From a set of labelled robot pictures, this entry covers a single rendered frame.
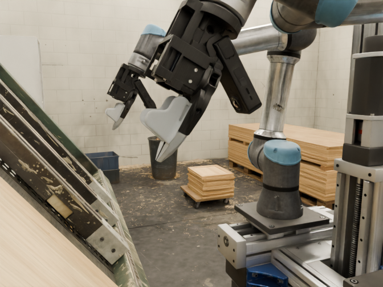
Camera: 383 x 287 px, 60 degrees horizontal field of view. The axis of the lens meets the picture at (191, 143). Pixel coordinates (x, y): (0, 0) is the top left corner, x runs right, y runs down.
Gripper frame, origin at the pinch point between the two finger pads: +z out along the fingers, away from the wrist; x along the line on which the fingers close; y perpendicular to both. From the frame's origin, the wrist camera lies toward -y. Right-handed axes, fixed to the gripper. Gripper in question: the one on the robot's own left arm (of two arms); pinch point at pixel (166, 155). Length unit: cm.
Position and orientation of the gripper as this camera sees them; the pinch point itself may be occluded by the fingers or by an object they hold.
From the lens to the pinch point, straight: 46.0
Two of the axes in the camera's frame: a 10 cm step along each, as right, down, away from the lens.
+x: 3.3, 1.5, -9.3
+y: -8.3, -4.1, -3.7
